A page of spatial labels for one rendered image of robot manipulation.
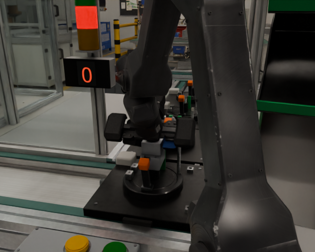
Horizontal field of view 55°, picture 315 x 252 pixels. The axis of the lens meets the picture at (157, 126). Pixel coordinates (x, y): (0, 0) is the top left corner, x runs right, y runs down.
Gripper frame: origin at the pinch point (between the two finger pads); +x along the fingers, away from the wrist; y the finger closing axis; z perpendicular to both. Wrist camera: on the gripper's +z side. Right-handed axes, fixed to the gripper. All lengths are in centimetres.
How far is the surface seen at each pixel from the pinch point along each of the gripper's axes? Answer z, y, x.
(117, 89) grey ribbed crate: 114, 74, 151
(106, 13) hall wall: 808, 414, 691
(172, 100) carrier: 45, 7, 54
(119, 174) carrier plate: -5.7, 9.1, 9.7
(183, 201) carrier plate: -11.7, -7.8, 4.4
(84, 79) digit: 13.9, 19.5, -2.4
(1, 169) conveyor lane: -6, 47, 17
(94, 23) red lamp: 23.9, 16.5, -11.2
